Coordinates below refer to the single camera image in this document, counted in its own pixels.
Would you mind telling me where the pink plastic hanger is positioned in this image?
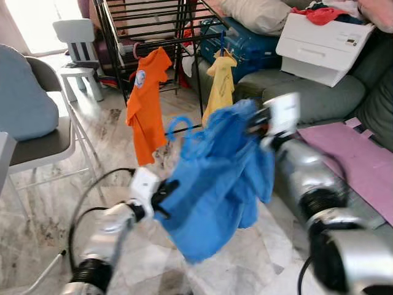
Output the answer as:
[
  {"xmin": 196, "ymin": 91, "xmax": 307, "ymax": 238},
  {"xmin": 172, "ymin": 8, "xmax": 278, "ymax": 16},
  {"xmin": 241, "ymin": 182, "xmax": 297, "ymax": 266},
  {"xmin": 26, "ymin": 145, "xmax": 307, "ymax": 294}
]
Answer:
[{"xmin": 131, "ymin": 41, "xmax": 144, "ymax": 60}]

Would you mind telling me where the grey seat folding chair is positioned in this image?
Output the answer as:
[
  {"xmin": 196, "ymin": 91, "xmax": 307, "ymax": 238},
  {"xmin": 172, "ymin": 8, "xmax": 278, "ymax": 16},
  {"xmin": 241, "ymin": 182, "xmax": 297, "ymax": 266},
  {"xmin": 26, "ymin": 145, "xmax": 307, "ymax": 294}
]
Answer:
[{"xmin": 0, "ymin": 55, "xmax": 106, "ymax": 207}]

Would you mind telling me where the long black left arm cable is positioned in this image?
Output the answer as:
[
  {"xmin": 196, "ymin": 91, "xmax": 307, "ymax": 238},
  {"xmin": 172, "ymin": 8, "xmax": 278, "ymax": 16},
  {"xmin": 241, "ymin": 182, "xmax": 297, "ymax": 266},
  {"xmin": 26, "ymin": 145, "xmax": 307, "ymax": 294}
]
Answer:
[{"xmin": 68, "ymin": 167, "xmax": 136, "ymax": 274}]

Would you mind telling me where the yellow shirt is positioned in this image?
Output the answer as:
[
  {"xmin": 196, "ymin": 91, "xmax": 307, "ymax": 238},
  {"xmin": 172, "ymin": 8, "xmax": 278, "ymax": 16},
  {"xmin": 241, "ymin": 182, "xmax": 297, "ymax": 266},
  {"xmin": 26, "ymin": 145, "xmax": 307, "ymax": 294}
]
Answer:
[{"xmin": 201, "ymin": 52, "xmax": 239, "ymax": 128}]

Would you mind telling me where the blue suitcase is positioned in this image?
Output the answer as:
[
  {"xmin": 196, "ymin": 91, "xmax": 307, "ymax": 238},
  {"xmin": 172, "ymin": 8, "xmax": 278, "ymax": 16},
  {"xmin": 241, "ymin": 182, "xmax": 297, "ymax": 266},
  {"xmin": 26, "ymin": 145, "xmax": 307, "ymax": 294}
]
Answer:
[{"xmin": 198, "ymin": 17, "xmax": 284, "ymax": 85}]

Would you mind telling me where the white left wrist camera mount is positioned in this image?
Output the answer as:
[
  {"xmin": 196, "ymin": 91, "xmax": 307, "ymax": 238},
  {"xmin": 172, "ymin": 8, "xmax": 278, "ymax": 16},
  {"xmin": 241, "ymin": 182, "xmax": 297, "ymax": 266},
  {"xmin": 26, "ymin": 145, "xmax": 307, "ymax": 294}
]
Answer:
[{"xmin": 128, "ymin": 167, "xmax": 162, "ymax": 208}]

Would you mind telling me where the black metal drying rack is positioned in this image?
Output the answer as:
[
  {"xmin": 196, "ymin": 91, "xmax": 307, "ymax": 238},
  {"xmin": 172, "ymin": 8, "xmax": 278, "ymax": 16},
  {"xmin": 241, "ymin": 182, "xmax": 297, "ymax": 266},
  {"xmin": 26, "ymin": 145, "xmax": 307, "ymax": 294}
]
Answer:
[{"xmin": 92, "ymin": 0, "xmax": 237, "ymax": 133}]

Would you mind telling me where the beige pillow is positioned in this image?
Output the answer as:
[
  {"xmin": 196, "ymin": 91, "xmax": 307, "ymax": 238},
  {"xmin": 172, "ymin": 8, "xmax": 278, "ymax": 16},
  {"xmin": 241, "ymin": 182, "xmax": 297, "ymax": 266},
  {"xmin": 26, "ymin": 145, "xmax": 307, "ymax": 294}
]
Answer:
[{"xmin": 216, "ymin": 0, "xmax": 293, "ymax": 36}]

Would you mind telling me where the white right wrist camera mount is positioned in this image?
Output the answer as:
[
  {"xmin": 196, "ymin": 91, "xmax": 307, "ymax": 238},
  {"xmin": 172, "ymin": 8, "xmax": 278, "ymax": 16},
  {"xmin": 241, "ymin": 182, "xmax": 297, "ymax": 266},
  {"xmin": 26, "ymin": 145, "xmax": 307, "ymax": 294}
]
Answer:
[{"xmin": 263, "ymin": 92, "xmax": 302, "ymax": 141}]

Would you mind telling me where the white printer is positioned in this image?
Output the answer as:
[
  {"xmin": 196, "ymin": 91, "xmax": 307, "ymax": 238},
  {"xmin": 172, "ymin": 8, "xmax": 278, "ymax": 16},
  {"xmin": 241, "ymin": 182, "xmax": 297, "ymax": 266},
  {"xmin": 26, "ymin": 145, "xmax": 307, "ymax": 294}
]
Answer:
[{"xmin": 276, "ymin": 12, "xmax": 376, "ymax": 89}]

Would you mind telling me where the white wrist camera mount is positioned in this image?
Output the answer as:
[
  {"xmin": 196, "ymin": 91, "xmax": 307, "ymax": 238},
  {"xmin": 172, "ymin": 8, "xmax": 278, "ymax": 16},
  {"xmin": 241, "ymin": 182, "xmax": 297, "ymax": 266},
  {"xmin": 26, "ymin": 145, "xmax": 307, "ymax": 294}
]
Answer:
[
  {"xmin": 263, "ymin": 92, "xmax": 302, "ymax": 141},
  {"xmin": 128, "ymin": 167, "xmax": 162, "ymax": 208}
]

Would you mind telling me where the white child chair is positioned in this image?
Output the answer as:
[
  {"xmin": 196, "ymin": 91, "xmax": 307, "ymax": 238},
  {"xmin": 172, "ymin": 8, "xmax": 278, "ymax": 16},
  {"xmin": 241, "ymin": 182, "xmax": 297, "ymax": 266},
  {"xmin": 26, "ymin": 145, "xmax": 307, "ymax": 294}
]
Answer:
[{"xmin": 52, "ymin": 18, "xmax": 106, "ymax": 103}]

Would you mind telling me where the blue plastic hanger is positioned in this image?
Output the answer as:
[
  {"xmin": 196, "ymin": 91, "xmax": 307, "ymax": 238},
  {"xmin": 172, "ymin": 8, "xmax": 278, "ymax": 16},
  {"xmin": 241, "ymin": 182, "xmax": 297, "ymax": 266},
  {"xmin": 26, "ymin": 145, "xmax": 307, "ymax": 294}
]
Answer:
[
  {"xmin": 216, "ymin": 32, "xmax": 230, "ymax": 60},
  {"xmin": 166, "ymin": 115, "xmax": 196, "ymax": 143}
]

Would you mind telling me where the red garment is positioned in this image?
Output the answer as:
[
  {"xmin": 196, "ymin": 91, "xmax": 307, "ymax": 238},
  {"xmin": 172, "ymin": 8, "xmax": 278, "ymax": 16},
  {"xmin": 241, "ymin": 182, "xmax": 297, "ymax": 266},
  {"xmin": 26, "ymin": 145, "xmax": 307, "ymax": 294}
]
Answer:
[{"xmin": 291, "ymin": 5, "xmax": 348, "ymax": 27}]

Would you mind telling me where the blue shirt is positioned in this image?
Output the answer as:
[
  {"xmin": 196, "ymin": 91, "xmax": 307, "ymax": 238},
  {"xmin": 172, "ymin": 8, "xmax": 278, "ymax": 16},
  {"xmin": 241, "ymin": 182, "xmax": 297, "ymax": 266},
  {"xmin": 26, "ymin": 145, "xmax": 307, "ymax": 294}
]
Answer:
[{"xmin": 157, "ymin": 98, "xmax": 276, "ymax": 266}]

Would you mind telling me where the pink cushion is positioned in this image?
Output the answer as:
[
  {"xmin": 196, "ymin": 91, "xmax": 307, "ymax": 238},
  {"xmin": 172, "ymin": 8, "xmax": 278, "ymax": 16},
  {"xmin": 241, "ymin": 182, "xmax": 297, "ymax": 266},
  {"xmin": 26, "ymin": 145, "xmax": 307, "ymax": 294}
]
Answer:
[{"xmin": 357, "ymin": 0, "xmax": 393, "ymax": 34}]

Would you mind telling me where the light blue chair cushion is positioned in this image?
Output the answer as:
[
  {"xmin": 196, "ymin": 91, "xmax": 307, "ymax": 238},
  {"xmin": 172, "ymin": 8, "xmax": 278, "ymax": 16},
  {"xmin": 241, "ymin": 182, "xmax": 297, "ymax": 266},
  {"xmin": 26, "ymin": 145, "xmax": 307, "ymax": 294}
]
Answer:
[{"xmin": 0, "ymin": 43, "xmax": 61, "ymax": 143}]

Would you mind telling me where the purple mat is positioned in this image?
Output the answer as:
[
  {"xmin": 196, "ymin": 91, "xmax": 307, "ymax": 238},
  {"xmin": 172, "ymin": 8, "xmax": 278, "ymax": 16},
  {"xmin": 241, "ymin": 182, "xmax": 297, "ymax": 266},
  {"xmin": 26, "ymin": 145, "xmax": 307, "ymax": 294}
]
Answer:
[{"xmin": 297, "ymin": 118, "xmax": 393, "ymax": 226}]

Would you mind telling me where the green sofa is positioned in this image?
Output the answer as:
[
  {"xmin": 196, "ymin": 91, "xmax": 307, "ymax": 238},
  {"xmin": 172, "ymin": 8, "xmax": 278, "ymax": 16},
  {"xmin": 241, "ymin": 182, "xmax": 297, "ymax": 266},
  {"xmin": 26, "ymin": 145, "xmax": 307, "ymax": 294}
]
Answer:
[{"xmin": 196, "ymin": 29, "xmax": 393, "ymax": 246}]

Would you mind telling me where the orange shirt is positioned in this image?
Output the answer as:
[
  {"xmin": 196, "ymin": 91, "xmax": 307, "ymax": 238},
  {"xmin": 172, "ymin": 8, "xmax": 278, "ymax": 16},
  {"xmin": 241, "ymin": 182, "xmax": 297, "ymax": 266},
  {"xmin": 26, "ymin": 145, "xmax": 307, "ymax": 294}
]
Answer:
[{"xmin": 125, "ymin": 47, "xmax": 174, "ymax": 167}]

